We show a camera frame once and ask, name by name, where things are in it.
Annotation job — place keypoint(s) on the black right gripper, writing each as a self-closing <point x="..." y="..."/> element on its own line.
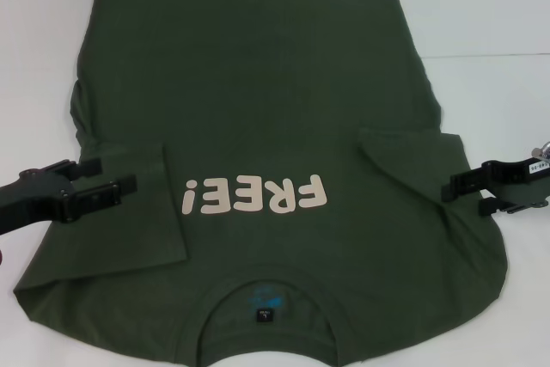
<point x="511" y="175"/>

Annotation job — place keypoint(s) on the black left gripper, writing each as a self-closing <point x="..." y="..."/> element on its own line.
<point x="30" y="201"/>

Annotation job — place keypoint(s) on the dark green FREE! t-shirt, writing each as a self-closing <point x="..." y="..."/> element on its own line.
<point x="258" y="105"/>

